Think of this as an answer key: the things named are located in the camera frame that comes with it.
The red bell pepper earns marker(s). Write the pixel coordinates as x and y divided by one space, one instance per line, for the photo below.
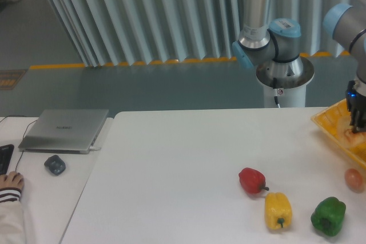
252 181

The brown egg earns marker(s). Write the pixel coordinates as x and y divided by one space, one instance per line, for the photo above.
354 180

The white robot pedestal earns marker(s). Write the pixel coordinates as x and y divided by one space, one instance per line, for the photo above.
285 84

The black keyboard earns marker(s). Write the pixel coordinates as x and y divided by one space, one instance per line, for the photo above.
6 153

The silver laptop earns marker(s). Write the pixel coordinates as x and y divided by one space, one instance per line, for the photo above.
71 131

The person's hand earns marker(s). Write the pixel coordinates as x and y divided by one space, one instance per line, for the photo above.
12 180

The grey folding partition screen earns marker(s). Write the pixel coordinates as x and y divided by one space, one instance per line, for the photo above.
131 31

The green bell pepper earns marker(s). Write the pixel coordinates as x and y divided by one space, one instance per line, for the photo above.
328 216

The orange triangular bread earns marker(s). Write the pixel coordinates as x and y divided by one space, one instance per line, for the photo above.
346 136

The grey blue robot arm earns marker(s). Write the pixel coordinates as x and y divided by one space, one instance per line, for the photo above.
273 48

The yellow bell pepper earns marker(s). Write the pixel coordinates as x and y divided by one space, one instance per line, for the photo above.
278 211

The white striped sleeve forearm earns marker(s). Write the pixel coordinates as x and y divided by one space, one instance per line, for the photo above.
12 220

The yellow woven basket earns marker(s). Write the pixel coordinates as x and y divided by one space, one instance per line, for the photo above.
329 121

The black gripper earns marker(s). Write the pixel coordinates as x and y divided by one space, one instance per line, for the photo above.
356 107

